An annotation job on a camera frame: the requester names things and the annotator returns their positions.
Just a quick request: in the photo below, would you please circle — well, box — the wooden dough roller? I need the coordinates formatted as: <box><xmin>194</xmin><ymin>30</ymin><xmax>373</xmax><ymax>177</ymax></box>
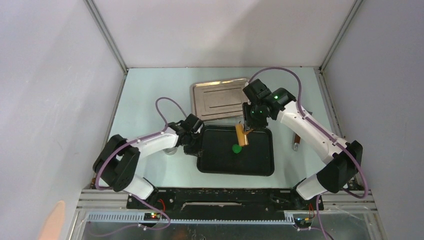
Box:
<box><xmin>235</xmin><ymin>123</ymin><xmax>253</xmax><ymax>147</ymax></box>

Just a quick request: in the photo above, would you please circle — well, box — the black plastic tray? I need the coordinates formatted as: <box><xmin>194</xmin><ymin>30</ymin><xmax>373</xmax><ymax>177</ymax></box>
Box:
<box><xmin>196</xmin><ymin>125</ymin><xmax>275</xmax><ymax>177</ymax></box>

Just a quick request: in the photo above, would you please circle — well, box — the green dough piece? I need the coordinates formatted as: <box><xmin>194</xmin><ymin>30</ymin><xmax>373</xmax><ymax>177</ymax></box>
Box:
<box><xmin>231</xmin><ymin>144</ymin><xmax>243</xmax><ymax>154</ymax></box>

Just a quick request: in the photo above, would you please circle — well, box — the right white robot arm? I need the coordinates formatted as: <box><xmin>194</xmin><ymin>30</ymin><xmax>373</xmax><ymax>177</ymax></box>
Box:
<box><xmin>242</xmin><ymin>79</ymin><xmax>363</xmax><ymax>209</ymax></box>

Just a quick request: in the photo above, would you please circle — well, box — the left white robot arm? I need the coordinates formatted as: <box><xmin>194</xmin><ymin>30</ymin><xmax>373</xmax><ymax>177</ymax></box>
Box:
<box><xmin>92</xmin><ymin>114</ymin><xmax>204</xmax><ymax>208</ymax></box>

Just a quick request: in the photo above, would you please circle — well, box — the silver metal tray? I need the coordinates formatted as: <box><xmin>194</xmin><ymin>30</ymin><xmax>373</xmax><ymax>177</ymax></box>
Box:
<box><xmin>189</xmin><ymin>78</ymin><xmax>248</xmax><ymax>121</ymax></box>

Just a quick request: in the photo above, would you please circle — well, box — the metal scraper with wooden handle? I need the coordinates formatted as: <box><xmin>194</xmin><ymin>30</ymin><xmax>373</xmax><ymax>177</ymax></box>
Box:
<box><xmin>292</xmin><ymin>132</ymin><xmax>301</xmax><ymax>152</ymax></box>

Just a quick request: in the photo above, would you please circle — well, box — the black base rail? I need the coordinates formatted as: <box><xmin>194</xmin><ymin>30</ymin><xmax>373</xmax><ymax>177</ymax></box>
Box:
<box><xmin>146</xmin><ymin>187</ymin><xmax>324</xmax><ymax>222</ymax></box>

